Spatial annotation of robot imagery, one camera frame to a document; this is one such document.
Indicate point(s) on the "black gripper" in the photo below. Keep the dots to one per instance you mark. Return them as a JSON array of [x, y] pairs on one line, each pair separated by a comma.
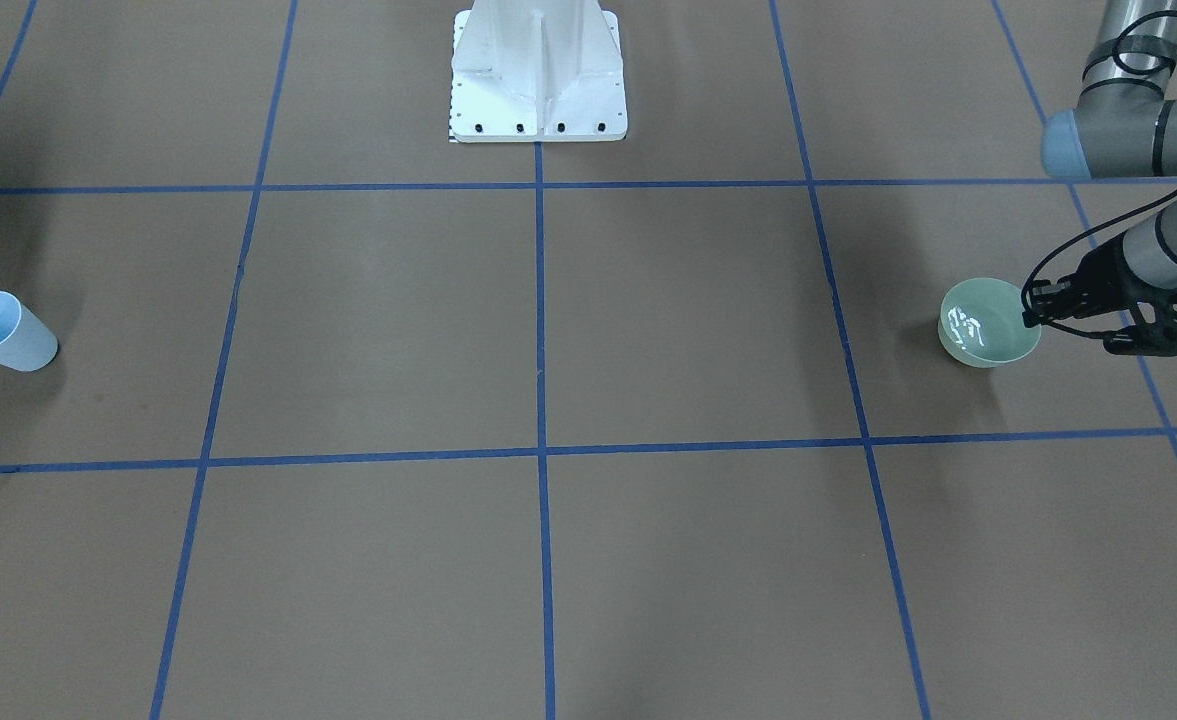
[[1099, 275]]

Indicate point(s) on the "light blue plastic cup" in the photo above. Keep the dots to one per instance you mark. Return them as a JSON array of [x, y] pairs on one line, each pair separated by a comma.
[[26, 343]]

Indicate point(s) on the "mint green ceramic bowl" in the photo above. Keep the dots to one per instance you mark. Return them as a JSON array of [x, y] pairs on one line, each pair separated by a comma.
[[980, 324]]

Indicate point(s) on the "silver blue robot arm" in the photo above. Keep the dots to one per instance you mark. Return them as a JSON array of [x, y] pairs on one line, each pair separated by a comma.
[[1123, 125]]

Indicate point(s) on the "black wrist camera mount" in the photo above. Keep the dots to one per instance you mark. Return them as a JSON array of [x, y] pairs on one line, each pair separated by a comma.
[[1153, 332]]

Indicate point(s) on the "white camera mast pedestal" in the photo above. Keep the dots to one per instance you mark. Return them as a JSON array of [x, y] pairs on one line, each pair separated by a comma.
[[537, 72]]

